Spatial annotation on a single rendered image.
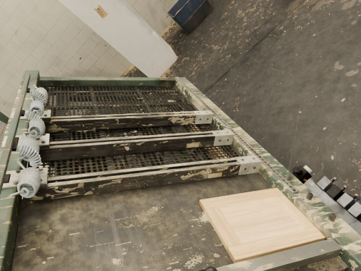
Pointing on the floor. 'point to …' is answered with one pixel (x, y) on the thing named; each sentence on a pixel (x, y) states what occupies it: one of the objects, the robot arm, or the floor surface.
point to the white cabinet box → (125, 33)
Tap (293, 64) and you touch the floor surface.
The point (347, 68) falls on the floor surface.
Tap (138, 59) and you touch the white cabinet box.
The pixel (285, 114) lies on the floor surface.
